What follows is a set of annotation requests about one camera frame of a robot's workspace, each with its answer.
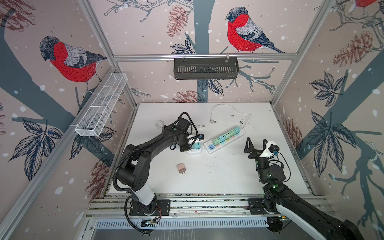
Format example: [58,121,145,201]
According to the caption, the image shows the teal charger plug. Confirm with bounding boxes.
[219,135,226,143]
[194,143,201,150]
[234,127,241,134]

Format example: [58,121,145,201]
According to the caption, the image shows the pink USB charger plug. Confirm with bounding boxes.
[177,163,186,174]

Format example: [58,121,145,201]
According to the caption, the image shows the green charger plug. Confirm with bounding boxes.
[225,132,231,140]
[213,138,221,146]
[229,129,236,137]

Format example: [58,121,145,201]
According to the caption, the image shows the white multicolour power strip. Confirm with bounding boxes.
[203,103,252,155]

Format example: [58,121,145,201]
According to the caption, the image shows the teal charger plug bottom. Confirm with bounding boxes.
[219,135,226,143]

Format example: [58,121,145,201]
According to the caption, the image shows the white square power socket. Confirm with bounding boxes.
[187,124,205,155]

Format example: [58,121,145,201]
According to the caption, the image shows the blue square power socket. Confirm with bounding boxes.
[156,120,165,129]

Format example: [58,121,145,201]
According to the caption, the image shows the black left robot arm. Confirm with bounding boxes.
[112,112,199,235]

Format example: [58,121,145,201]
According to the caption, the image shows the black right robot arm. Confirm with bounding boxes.
[244,137,363,240]

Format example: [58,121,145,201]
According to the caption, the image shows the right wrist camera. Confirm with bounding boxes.
[267,141,280,159]

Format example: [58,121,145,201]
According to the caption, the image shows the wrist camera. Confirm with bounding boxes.
[196,134,205,142]
[267,141,280,159]

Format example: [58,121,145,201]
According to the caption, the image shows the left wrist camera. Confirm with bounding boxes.
[196,134,205,142]

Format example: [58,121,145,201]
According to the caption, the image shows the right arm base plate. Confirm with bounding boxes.
[246,198,287,219]

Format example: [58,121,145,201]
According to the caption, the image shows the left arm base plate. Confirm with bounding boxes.
[129,200,171,217]

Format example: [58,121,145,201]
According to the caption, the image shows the black wire wall basket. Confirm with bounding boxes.
[174,58,239,80]

